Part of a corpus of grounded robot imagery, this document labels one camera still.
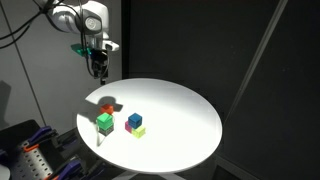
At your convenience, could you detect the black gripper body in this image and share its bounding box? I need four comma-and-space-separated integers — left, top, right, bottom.
90, 49, 110, 79

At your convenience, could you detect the orange block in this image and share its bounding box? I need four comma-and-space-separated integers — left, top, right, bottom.
99, 103, 115, 116

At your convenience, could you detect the green block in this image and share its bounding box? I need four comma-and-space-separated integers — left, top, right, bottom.
96, 112, 115, 131

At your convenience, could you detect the gray block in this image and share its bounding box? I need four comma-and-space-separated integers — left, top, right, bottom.
98, 123, 115, 137

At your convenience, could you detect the blue block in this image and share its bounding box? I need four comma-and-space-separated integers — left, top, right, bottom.
127, 112, 144, 130

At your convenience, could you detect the pink block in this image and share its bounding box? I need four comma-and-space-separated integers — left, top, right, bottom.
124, 120, 134, 134

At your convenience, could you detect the lime yellow block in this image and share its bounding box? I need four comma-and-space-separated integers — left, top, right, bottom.
131, 125, 147, 139

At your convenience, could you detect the purple orange spring clamp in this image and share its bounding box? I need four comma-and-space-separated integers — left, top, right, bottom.
22, 125, 55, 153
49, 159, 85, 180

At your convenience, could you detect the perforated metal plate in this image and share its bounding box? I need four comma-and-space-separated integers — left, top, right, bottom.
6, 139, 55, 180

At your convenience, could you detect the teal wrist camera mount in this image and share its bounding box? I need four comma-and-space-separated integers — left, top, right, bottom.
70, 43, 92, 58

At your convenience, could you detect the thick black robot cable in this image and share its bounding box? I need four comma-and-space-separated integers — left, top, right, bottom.
0, 0, 52, 50

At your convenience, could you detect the white table pedestal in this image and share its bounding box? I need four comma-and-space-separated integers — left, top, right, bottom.
119, 170, 188, 180

